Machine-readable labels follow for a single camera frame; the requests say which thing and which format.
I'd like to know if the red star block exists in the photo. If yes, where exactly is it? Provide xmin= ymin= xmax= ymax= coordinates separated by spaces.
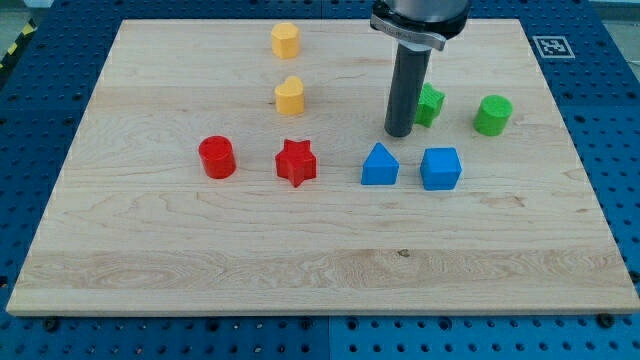
xmin=275 ymin=139 xmax=317 ymax=187

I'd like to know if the green star block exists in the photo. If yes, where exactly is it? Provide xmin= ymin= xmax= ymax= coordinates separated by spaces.
xmin=414 ymin=83 xmax=446 ymax=128

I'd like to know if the black bolt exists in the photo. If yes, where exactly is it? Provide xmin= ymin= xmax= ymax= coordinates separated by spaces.
xmin=596 ymin=313 xmax=615 ymax=329
xmin=42 ymin=317 xmax=60 ymax=333

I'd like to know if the dark grey cylindrical pointer rod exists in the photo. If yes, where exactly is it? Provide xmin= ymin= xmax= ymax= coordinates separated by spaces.
xmin=384 ymin=44 xmax=431 ymax=137

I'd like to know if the green cylinder block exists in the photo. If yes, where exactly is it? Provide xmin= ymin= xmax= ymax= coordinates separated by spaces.
xmin=473 ymin=94 xmax=513 ymax=136

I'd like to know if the yellow heart block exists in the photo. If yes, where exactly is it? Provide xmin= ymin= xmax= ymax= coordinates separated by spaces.
xmin=274 ymin=76 xmax=305 ymax=115

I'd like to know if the blue cube block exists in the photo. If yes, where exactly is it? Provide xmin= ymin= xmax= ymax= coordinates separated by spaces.
xmin=420 ymin=147 xmax=462 ymax=191

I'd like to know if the blue triangle-top block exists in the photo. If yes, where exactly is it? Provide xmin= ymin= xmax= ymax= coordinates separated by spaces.
xmin=361 ymin=142 xmax=400 ymax=185

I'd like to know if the black bolt front right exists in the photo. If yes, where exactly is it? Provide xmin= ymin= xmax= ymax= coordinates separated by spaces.
xmin=596 ymin=313 xmax=615 ymax=329

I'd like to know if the red cylinder block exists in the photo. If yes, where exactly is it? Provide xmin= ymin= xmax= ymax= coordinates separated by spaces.
xmin=198 ymin=135 xmax=236 ymax=179

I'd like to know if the light wooden board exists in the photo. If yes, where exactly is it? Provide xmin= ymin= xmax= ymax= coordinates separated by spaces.
xmin=7 ymin=19 xmax=639 ymax=317

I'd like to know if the white fiducial marker tag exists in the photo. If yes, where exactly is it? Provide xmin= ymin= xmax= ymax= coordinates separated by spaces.
xmin=533 ymin=35 xmax=575 ymax=59

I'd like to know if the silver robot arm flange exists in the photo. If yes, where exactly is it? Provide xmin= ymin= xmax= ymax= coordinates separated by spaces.
xmin=370 ymin=0 xmax=471 ymax=52

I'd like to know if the black bolt front left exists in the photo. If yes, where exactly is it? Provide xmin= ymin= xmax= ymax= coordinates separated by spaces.
xmin=42 ymin=317 xmax=60 ymax=333

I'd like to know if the yellow hexagon block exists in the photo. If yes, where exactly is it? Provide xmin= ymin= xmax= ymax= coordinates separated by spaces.
xmin=271 ymin=22 xmax=300 ymax=59

